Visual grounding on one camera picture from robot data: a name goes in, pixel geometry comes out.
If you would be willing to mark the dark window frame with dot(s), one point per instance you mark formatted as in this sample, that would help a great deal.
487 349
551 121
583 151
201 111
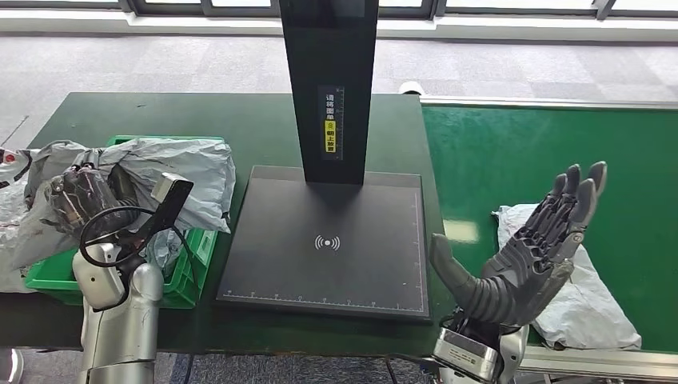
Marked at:
175 9

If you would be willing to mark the aluminium conveyor frame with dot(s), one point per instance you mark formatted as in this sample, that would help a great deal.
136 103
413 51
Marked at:
582 363

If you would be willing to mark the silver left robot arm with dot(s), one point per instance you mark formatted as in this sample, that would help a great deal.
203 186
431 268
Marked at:
122 328

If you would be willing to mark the white rounded floor object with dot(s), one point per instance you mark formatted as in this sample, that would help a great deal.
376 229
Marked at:
18 366

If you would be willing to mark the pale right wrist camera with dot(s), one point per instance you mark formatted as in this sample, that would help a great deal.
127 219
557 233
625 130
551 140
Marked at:
466 352

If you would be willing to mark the grey parcel bag red print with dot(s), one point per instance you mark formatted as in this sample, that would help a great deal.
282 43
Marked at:
164 252
588 312
180 164

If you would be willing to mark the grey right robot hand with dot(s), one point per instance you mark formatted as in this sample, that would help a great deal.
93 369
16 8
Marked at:
519 281

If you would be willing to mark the green conveyor belt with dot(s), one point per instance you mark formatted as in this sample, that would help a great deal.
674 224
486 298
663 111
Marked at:
529 148

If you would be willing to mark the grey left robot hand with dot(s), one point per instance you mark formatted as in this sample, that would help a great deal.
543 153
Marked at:
84 201

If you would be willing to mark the white woven sack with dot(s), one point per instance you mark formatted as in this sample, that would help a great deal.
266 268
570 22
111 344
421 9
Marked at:
8 201

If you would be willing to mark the green plastic crate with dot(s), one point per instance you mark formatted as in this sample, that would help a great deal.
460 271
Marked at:
183 289

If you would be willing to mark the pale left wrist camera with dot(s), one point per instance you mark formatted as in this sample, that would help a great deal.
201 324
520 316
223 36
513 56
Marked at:
169 199

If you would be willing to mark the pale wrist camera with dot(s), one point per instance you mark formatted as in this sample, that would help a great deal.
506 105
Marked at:
466 352
169 199

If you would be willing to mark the white round object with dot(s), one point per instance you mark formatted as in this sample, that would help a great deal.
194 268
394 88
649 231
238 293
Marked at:
410 88

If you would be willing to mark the black yellow column sticker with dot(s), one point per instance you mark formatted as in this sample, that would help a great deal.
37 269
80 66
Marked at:
331 138

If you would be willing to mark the black inbound scanner machine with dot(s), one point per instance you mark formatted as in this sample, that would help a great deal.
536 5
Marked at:
296 222

